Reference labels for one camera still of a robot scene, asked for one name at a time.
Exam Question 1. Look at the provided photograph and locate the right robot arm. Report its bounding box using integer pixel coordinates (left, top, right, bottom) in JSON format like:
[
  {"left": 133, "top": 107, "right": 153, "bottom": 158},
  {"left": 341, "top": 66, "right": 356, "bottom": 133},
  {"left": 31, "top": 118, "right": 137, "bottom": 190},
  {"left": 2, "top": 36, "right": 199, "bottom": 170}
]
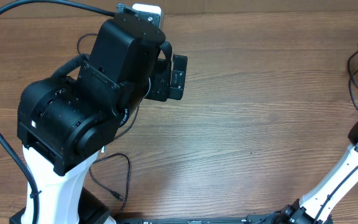
[{"left": 257, "top": 50, "right": 358, "bottom": 223}]

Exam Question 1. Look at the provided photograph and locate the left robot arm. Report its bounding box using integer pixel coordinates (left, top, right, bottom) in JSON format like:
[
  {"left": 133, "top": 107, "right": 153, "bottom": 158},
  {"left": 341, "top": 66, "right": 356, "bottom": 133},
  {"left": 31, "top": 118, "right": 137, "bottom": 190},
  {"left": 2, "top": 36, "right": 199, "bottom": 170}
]
[{"left": 10, "top": 12, "right": 188, "bottom": 223}]

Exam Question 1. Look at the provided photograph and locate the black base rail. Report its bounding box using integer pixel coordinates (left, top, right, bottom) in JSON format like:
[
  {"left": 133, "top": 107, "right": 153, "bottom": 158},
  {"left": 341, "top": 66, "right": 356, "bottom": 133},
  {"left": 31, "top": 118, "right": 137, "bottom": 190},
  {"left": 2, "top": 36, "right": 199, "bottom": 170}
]
[{"left": 116, "top": 213, "right": 274, "bottom": 224}]

